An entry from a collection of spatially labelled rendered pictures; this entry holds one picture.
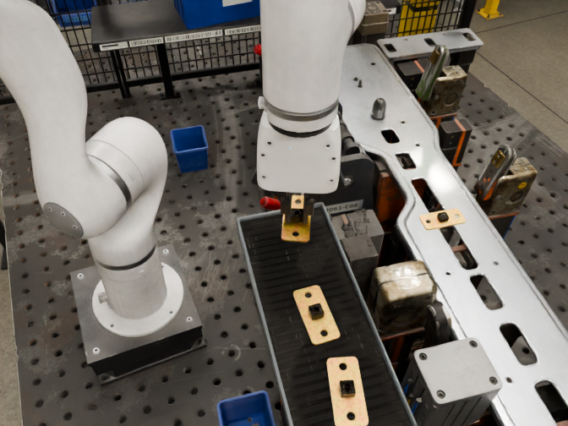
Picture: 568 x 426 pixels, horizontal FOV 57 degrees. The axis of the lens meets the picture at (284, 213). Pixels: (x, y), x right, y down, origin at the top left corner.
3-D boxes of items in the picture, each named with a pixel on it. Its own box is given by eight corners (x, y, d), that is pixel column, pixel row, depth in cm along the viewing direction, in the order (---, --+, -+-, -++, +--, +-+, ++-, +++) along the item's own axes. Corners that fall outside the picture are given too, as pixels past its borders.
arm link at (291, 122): (254, 111, 54) (255, 134, 57) (339, 116, 54) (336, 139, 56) (262, 68, 60) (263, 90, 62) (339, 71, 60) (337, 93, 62)
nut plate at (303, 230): (308, 243, 70) (309, 237, 69) (281, 241, 70) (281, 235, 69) (311, 197, 75) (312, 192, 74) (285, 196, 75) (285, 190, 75)
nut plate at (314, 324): (341, 338, 66) (341, 333, 65) (313, 346, 65) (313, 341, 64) (318, 285, 71) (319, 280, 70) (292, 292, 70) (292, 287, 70)
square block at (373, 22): (374, 117, 172) (390, 12, 145) (351, 120, 170) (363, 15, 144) (365, 103, 177) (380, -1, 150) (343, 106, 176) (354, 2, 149)
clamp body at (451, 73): (446, 182, 151) (479, 78, 126) (409, 188, 149) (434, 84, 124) (433, 161, 157) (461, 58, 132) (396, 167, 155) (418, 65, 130)
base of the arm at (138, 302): (96, 346, 104) (73, 297, 90) (90, 271, 116) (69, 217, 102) (191, 324, 109) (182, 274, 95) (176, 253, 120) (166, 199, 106)
